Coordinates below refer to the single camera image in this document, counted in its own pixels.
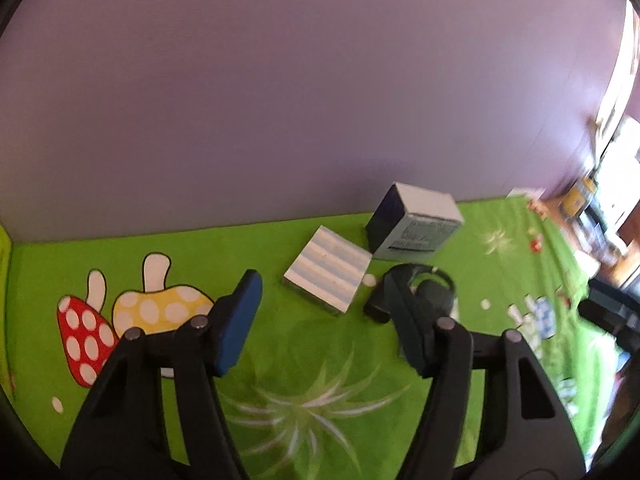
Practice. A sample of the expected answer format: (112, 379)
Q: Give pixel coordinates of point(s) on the yellow box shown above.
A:
(579, 195)

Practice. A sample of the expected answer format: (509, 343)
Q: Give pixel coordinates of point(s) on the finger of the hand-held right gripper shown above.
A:
(607, 310)

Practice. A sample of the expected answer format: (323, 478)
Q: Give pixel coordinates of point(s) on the green printed tablecloth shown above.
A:
(310, 400)

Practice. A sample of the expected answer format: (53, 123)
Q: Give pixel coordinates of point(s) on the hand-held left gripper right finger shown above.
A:
(402, 320)

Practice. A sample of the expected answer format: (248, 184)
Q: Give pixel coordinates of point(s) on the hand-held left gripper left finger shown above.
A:
(240, 325)

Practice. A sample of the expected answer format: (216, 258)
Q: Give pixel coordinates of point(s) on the blue and white striped box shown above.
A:
(327, 270)

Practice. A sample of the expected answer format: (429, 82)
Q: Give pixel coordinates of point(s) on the black pneumatic fitting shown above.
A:
(435, 295)

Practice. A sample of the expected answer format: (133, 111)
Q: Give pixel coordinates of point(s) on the green and white tissue pack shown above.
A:
(4, 285)

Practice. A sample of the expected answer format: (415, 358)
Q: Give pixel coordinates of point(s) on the white window frame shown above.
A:
(620, 100)

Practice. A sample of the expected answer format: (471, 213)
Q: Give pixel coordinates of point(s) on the grey box with dark side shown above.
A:
(415, 220)

